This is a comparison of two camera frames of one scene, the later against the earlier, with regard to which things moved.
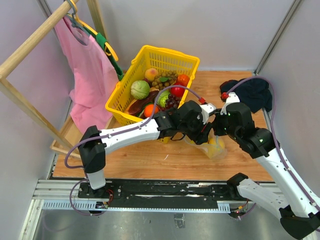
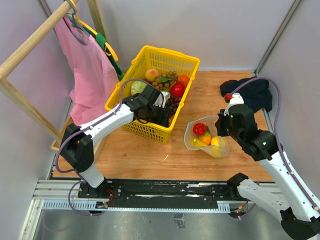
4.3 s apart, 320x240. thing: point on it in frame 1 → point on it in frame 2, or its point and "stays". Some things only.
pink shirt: [94, 76] stays
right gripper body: [221, 127] stays
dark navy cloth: [253, 92] stays
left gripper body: [194, 130] → [154, 115]
